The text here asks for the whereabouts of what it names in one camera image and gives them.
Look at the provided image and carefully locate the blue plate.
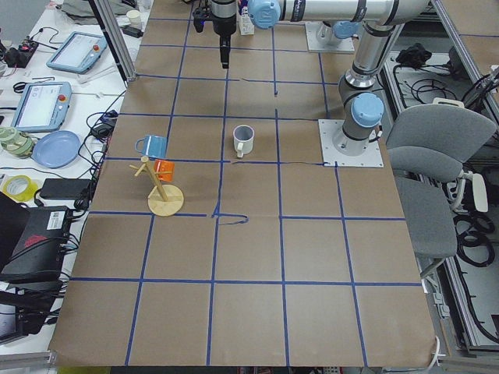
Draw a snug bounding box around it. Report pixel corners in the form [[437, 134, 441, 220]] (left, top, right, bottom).
[[32, 130, 81, 168]]

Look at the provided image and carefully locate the blue mug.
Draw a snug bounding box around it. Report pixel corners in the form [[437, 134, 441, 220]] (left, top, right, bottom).
[[135, 135, 168, 159]]

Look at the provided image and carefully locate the white grey mug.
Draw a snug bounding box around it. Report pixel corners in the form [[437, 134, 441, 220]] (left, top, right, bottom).
[[233, 125, 255, 158]]

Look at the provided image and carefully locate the blue teach pendant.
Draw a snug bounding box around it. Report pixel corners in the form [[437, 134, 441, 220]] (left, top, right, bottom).
[[46, 31, 108, 74], [11, 82, 73, 133]]

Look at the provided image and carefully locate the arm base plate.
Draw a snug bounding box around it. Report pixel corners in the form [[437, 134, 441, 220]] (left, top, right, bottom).
[[318, 119, 384, 168], [305, 20, 359, 54]]

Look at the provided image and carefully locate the black computer box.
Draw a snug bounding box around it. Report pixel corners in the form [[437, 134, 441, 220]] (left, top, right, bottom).
[[1, 194, 70, 284]]

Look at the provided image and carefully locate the black power adapter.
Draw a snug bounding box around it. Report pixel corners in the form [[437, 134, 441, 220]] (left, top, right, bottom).
[[39, 178, 90, 199]]

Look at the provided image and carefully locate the yellow tape roll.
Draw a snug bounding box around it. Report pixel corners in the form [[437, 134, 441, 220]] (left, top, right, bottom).
[[2, 175, 39, 203]]

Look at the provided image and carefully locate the orange mug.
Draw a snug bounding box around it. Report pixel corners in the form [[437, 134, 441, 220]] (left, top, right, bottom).
[[154, 159, 175, 182]]

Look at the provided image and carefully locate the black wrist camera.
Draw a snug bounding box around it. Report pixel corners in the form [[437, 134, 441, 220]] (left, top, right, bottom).
[[193, 5, 212, 33]]

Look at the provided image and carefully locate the lower blue teach pendant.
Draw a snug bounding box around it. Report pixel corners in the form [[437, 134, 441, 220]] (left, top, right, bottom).
[[11, 82, 73, 133]]

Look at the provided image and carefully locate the grey office chair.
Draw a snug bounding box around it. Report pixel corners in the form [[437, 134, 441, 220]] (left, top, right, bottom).
[[386, 98, 497, 278]]

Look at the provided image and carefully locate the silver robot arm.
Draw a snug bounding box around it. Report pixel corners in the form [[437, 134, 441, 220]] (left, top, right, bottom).
[[247, 0, 427, 100]]

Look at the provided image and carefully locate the white paper cup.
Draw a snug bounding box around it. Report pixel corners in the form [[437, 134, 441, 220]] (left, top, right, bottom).
[[126, 9, 142, 29]]

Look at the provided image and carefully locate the upper blue teach pendant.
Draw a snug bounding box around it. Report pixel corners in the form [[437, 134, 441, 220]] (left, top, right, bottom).
[[46, 31, 108, 74]]

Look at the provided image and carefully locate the aluminium frame post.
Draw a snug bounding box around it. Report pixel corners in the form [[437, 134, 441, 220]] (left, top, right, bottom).
[[88, 0, 136, 83]]

